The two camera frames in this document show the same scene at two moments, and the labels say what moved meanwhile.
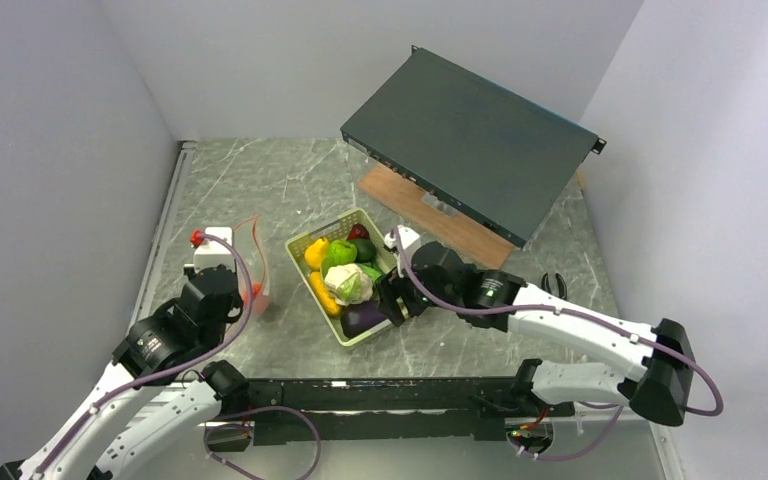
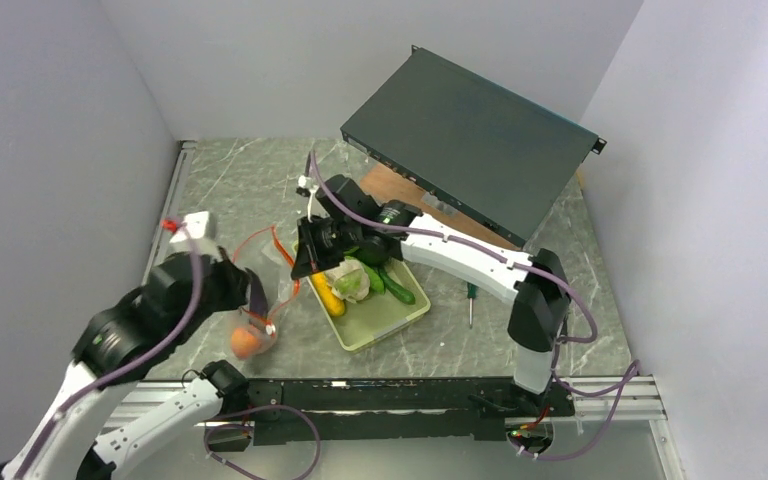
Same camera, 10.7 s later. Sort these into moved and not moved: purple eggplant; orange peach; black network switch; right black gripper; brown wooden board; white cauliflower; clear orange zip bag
Moved: clear orange zip bag; purple eggplant; right black gripper; orange peach
Not moved: brown wooden board; white cauliflower; black network switch
